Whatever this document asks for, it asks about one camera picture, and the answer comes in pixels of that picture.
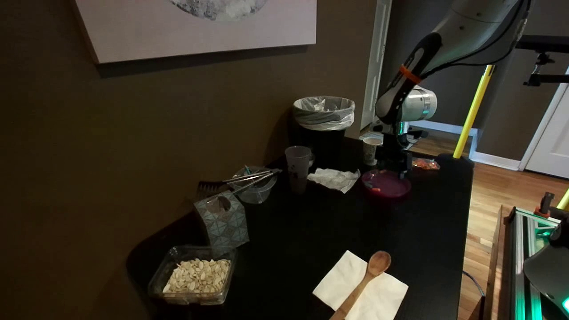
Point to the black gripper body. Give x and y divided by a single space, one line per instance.
395 138

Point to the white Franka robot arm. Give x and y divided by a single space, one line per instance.
473 28

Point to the patterned paper cup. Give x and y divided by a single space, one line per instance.
372 147

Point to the pink plastic bowl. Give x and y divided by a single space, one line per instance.
386 185

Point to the crumpled white paper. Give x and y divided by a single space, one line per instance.
333 179

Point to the black trash bin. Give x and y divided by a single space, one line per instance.
322 147

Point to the yellow pole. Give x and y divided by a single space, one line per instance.
473 112

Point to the clear plastic cup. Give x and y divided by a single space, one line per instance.
297 169

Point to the wooden spoon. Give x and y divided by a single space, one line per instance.
365 284

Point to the white paper napkin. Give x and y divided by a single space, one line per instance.
361 286

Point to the clear plastic bowl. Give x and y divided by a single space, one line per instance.
258 192

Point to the white door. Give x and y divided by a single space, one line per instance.
551 142

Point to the metal tongs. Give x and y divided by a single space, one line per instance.
242 178

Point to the patterned tissue box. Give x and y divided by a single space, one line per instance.
222 224

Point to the clear popcorn container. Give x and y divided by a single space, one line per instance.
196 277

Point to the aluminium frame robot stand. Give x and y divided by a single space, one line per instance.
525 249

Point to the black camera stand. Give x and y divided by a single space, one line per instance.
542 58

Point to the white wall painting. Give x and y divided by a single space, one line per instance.
196 28

